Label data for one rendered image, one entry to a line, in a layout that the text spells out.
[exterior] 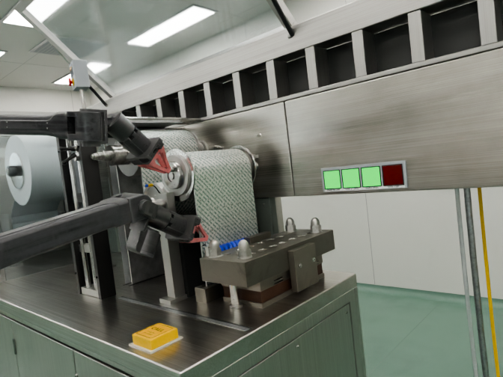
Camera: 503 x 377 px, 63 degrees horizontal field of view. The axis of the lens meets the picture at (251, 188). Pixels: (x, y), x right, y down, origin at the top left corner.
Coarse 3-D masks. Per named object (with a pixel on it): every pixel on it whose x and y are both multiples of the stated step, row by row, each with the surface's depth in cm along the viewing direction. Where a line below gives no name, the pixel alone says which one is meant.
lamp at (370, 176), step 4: (364, 168) 110; (368, 168) 109; (372, 168) 109; (376, 168) 108; (364, 172) 110; (368, 172) 110; (372, 172) 109; (376, 172) 108; (364, 176) 110; (368, 176) 110; (372, 176) 109; (376, 176) 108; (364, 180) 111; (368, 180) 110; (372, 180) 109; (376, 180) 108; (364, 184) 111; (368, 184) 110; (372, 184) 109; (376, 184) 108; (380, 184) 108
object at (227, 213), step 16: (208, 192) 114; (224, 192) 118; (240, 192) 123; (208, 208) 113; (224, 208) 118; (240, 208) 123; (208, 224) 113; (224, 224) 117; (240, 224) 122; (256, 224) 128; (208, 240) 113; (224, 240) 117
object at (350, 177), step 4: (344, 172) 114; (348, 172) 114; (352, 172) 113; (356, 172) 112; (344, 176) 114; (348, 176) 114; (352, 176) 113; (356, 176) 112; (344, 180) 115; (348, 180) 114; (352, 180) 113; (356, 180) 112; (344, 184) 115; (348, 184) 114; (352, 184) 113; (356, 184) 112
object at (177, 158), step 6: (168, 156) 114; (174, 156) 112; (180, 156) 111; (180, 162) 110; (186, 168) 109; (162, 174) 116; (186, 174) 109; (186, 180) 110; (180, 186) 112; (186, 186) 110; (174, 192) 114; (180, 192) 112; (192, 192) 115
